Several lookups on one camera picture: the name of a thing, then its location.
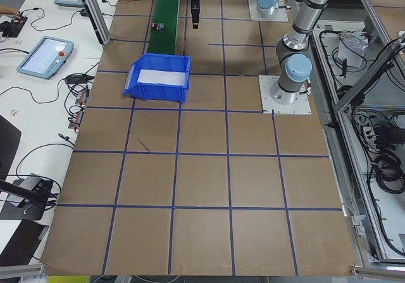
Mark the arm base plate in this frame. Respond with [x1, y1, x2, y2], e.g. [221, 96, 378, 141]
[259, 75, 311, 115]
[248, 0, 288, 22]

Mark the blue source bin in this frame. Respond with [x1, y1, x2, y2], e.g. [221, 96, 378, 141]
[123, 53, 191, 103]

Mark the white foam pad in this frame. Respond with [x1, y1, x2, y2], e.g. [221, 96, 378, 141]
[138, 69, 186, 86]

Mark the near teach pendant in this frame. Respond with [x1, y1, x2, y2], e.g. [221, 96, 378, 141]
[16, 36, 74, 79]

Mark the red emergency stop button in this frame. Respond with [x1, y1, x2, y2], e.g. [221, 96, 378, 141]
[151, 23, 165, 31]

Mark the green conveyor belt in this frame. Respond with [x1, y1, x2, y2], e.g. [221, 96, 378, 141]
[147, 0, 180, 54]

